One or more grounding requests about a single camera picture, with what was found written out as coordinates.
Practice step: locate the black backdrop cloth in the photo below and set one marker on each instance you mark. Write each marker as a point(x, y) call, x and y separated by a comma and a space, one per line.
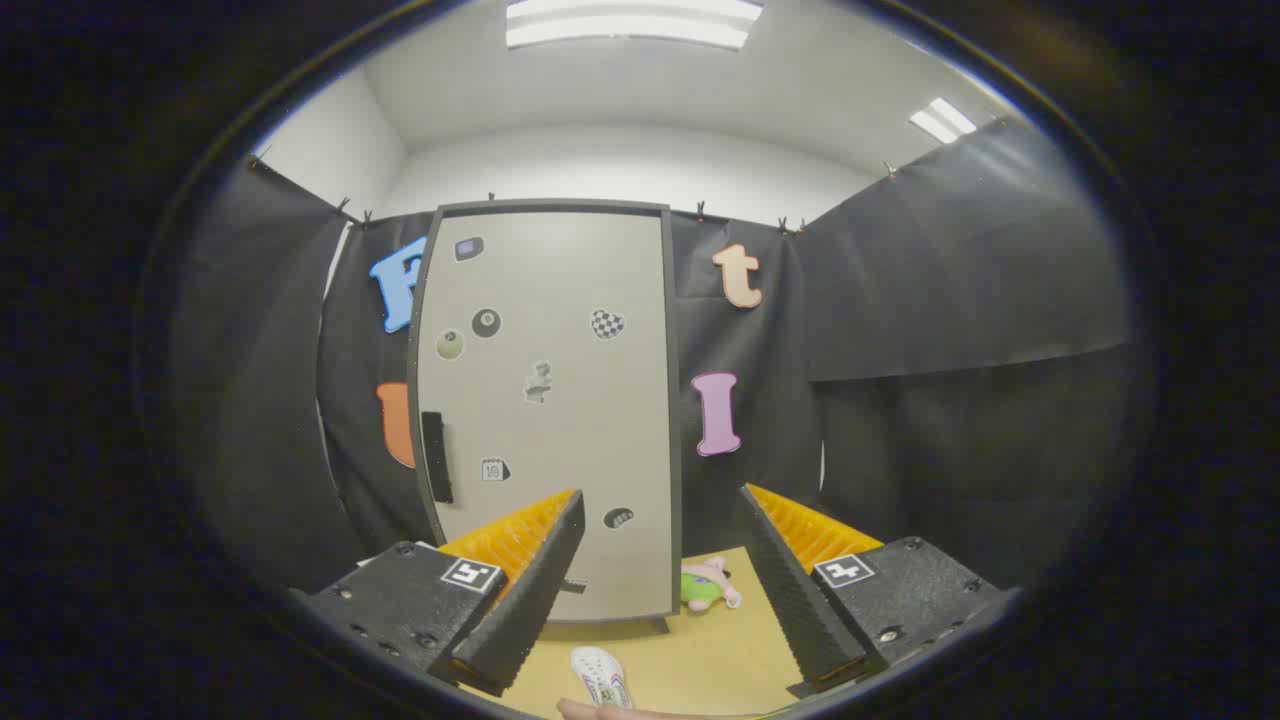
point(950, 300)

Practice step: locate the small ceiling light panel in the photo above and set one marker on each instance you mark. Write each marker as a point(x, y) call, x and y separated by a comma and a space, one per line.
point(942, 120)

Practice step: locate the long ceiling light panel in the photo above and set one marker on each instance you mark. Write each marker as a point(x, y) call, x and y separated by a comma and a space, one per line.
point(630, 22)

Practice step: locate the beige shoe cabinet door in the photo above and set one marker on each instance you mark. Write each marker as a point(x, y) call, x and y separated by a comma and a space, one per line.
point(560, 420)

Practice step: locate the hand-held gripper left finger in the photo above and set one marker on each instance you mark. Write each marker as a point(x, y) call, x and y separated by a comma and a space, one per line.
point(535, 600)

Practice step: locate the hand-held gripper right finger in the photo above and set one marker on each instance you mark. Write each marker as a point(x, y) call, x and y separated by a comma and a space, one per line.
point(795, 600)

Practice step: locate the grey shoe cabinet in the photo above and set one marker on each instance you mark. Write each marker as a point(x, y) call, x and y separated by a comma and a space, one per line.
point(675, 420)

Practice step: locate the white canvas shoe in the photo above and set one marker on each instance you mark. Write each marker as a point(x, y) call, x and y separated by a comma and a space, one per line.
point(600, 675)

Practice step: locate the green and pink plush toy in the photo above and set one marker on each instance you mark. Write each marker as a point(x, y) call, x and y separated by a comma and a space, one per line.
point(700, 590)

